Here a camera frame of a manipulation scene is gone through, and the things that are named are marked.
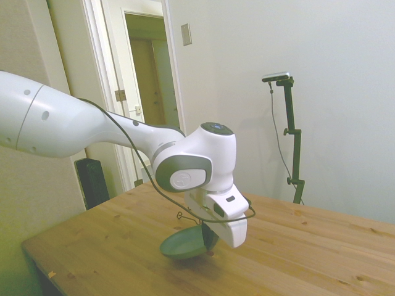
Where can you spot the silver exterior camera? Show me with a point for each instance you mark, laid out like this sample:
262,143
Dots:
276,76

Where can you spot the beige sliding door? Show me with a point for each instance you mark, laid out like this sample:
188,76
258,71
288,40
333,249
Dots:
68,46

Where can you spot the metal door latch plate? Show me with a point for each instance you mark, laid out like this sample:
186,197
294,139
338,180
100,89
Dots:
138,109

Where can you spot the black camera stand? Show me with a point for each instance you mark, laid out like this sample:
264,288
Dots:
297,154

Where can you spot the teal round plate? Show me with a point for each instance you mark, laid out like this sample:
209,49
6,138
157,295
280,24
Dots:
182,245

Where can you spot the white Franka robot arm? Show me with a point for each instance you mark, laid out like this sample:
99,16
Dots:
92,123

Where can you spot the black speaker box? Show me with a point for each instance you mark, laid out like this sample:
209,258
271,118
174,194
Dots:
92,182

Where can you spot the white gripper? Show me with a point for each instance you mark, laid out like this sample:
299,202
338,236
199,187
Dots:
234,232

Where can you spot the brass door hinge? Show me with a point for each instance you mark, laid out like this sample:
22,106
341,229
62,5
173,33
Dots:
120,95

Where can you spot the white open door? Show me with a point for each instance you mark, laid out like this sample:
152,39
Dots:
123,61

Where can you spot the brown wooden hallway door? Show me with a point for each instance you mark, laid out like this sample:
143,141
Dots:
148,86

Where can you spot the beige wall switch plate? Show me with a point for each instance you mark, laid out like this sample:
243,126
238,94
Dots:
186,34

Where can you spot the small orange scrap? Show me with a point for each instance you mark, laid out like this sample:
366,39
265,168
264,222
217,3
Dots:
52,273

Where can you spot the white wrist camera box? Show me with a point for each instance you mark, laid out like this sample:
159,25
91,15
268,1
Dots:
228,206

